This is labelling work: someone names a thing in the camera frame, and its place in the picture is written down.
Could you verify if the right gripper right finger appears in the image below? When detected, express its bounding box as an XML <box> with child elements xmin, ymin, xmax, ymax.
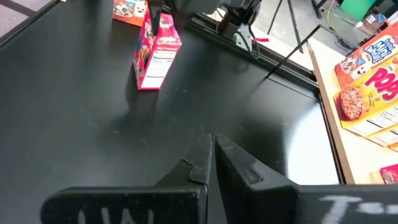
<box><xmin>215</xmin><ymin>134</ymin><xmax>398</xmax><ymax>224</ymax></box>

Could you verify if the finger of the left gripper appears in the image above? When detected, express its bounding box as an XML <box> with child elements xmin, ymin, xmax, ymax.
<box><xmin>147</xmin><ymin>0</ymin><xmax>163</xmax><ymax>28</ymax></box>

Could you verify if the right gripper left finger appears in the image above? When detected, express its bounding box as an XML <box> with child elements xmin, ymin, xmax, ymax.
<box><xmin>40</xmin><ymin>134</ymin><xmax>213</xmax><ymax>224</ymax></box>

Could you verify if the orange Mini Wheats cereal box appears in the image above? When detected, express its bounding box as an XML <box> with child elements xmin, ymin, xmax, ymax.
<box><xmin>112</xmin><ymin>0</ymin><xmax>150</xmax><ymax>27</ymax></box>
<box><xmin>334</xmin><ymin>21</ymin><xmax>398</xmax><ymax>90</ymax></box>

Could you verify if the red Froot Loops cereal box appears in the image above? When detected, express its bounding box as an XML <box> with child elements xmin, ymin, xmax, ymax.
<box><xmin>132</xmin><ymin>9</ymin><xmax>183</xmax><ymax>91</ymax></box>
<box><xmin>379</xmin><ymin>162</ymin><xmax>398</xmax><ymax>185</ymax></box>

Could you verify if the black table mat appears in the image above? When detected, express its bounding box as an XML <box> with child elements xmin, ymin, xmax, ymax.
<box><xmin>0</xmin><ymin>0</ymin><xmax>343</xmax><ymax>224</ymax></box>

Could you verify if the green panel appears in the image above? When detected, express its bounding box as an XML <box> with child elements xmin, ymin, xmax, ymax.
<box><xmin>340</xmin><ymin>0</ymin><xmax>377</xmax><ymax>21</ymax></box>

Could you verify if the wooden shelf with black frame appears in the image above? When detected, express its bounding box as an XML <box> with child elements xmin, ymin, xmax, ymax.
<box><xmin>266</xmin><ymin>24</ymin><xmax>398</xmax><ymax>185</ymax></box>

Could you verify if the black aluminium frame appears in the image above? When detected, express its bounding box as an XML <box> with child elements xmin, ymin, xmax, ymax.
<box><xmin>186</xmin><ymin>15</ymin><xmax>320</xmax><ymax>93</ymax></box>

